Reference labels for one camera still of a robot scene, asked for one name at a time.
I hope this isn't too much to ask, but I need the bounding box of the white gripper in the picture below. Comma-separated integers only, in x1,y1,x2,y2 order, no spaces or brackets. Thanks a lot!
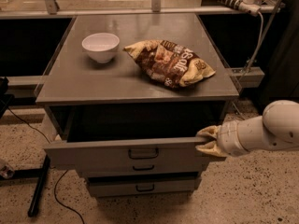
195,120,249,157

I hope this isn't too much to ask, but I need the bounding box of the grey top drawer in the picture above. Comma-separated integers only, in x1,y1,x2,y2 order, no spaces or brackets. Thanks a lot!
45,102,222,171

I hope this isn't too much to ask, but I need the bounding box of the grey drawer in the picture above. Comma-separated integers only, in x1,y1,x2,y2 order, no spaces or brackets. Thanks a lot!
87,173,201,197
78,161,208,178
45,102,222,171

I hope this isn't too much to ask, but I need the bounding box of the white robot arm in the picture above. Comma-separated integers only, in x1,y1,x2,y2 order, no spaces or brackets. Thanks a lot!
196,100,299,157

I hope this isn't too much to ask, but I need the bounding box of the grey drawer cabinet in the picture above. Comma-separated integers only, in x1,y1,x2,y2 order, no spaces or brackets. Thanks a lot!
35,12,240,199

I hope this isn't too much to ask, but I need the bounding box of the grey middle drawer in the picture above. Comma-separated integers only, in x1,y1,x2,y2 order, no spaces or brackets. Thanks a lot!
78,161,208,178

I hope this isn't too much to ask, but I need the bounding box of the grey bottom drawer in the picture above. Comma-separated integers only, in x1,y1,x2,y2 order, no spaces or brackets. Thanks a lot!
87,173,201,197

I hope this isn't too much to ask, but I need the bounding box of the brown yellow chip bag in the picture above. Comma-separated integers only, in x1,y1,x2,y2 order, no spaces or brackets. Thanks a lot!
123,40,216,89

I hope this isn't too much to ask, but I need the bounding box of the white power strip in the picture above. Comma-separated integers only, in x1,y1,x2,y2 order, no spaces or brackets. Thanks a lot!
216,0,261,16

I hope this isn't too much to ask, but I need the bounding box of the white ceramic bowl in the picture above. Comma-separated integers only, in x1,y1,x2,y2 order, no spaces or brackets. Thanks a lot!
81,33,120,63

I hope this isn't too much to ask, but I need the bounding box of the black metal floor bar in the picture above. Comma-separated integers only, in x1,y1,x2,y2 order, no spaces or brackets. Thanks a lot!
27,156,50,217

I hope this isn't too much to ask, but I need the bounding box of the black device at left edge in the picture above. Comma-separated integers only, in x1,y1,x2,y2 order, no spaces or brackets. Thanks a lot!
0,77,14,118

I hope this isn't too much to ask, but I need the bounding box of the white power cord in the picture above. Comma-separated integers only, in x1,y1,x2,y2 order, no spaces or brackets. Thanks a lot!
237,11,264,79

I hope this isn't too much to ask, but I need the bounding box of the black floor cable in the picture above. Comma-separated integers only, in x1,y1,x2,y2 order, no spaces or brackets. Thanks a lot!
7,106,86,224

